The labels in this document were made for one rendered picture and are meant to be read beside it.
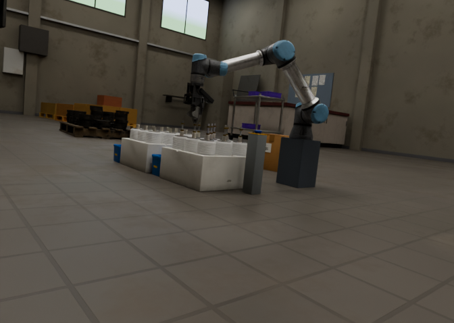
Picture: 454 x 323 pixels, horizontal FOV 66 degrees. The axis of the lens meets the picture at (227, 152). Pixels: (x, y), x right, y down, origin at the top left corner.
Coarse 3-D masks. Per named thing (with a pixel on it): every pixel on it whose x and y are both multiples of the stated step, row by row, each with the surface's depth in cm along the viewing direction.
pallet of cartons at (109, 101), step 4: (100, 96) 1114; (104, 96) 1098; (108, 96) 1109; (100, 100) 1114; (104, 100) 1100; (108, 100) 1110; (112, 100) 1121; (116, 100) 1131; (120, 100) 1142; (100, 104) 1113; (104, 104) 1102; (108, 104) 1112; (112, 104) 1123; (116, 104) 1133; (120, 104) 1144
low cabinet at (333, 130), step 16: (240, 112) 918; (272, 112) 830; (288, 112) 804; (336, 112) 920; (272, 128) 829; (288, 128) 811; (320, 128) 889; (336, 128) 935; (320, 144) 909; (336, 144) 956
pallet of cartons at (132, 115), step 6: (78, 108) 720; (84, 108) 700; (108, 108) 667; (114, 108) 677; (120, 108) 687; (126, 108) 696; (90, 114) 682; (132, 114) 708; (114, 120) 680; (132, 120) 709; (132, 126) 710
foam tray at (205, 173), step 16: (176, 160) 188; (192, 160) 178; (208, 160) 174; (224, 160) 181; (240, 160) 189; (160, 176) 200; (176, 176) 188; (192, 176) 178; (208, 176) 175; (224, 176) 183; (240, 176) 190
